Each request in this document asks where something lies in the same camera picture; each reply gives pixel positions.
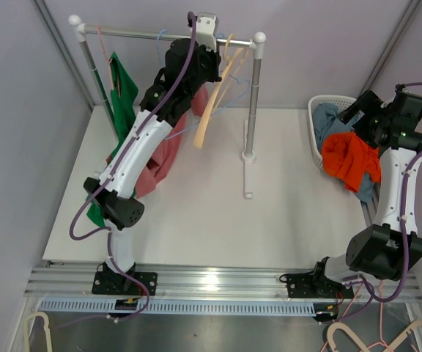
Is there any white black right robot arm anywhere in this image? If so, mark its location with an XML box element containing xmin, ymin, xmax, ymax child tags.
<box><xmin>310</xmin><ymin>84</ymin><xmax>422</xmax><ymax>302</ymax></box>

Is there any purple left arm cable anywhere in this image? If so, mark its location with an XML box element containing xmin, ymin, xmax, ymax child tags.
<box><xmin>68</xmin><ymin>10</ymin><xmax>198</xmax><ymax>323</ymax></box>

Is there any pink red t shirt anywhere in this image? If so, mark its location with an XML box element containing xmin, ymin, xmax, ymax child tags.
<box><xmin>133</xmin><ymin>84</ymin><xmax>209</xmax><ymax>199</ymax></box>

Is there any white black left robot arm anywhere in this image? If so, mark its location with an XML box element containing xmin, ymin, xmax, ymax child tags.
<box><xmin>84</xmin><ymin>35</ymin><xmax>221</xmax><ymax>294</ymax></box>

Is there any white slotted cable duct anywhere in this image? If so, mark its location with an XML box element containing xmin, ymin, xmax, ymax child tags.
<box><xmin>39</xmin><ymin>297</ymin><xmax>336</xmax><ymax>318</ymax></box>

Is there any beige plastic hanger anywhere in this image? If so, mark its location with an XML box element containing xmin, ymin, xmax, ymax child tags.
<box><xmin>193</xmin><ymin>34</ymin><xmax>250</xmax><ymax>149</ymax></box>

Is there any beige hanger bottom left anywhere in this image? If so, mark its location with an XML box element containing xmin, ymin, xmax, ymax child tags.
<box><xmin>22</xmin><ymin>310</ymin><xmax>54</xmax><ymax>352</ymax></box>

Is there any orange t shirt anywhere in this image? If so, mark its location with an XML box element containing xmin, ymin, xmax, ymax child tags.
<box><xmin>321</xmin><ymin>132</ymin><xmax>382</xmax><ymax>193</ymax></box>

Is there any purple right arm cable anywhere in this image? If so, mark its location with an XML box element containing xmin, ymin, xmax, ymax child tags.
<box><xmin>342</xmin><ymin>81</ymin><xmax>422</xmax><ymax>303</ymax></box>

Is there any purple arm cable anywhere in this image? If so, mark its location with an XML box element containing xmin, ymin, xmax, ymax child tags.
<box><xmin>68</xmin><ymin>10</ymin><xmax>198</xmax><ymax>323</ymax></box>
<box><xmin>342</xmin><ymin>81</ymin><xmax>422</xmax><ymax>303</ymax></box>

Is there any green t shirt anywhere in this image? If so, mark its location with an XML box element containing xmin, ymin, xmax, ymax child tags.
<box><xmin>86</xmin><ymin>51</ymin><xmax>140</xmax><ymax>227</ymax></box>

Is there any white perforated laundry basket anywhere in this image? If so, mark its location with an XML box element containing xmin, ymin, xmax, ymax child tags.
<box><xmin>308</xmin><ymin>95</ymin><xmax>362</xmax><ymax>169</ymax></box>

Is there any pink wire hanger on floor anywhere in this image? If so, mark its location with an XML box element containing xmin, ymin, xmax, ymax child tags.
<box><xmin>320</xmin><ymin>280</ymin><xmax>419</xmax><ymax>352</ymax></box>

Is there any silver clothes rack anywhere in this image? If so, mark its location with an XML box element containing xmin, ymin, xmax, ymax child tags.
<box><xmin>69</xmin><ymin>12</ymin><xmax>267</xmax><ymax>199</ymax></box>

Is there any beige hanger bottom right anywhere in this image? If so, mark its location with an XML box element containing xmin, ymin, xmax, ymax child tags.
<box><xmin>322</xmin><ymin>320</ymin><xmax>422</xmax><ymax>352</ymax></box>

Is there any grey blue t shirt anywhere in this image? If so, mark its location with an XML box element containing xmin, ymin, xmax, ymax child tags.
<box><xmin>311</xmin><ymin>103</ymin><xmax>381</xmax><ymax>203</ymax></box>

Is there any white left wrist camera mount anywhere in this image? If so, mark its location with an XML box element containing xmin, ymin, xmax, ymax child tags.
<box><xmin>188</xmin><ymin>12</ymin><xmax>218</xmax><ymax>53</ymax></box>

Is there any aluminium mounting rail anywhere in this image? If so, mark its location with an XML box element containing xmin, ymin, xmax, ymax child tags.
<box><xmin>23</xmin><ymin>197</ymin><xmax>422</xmax><ymax>305</ymax></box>

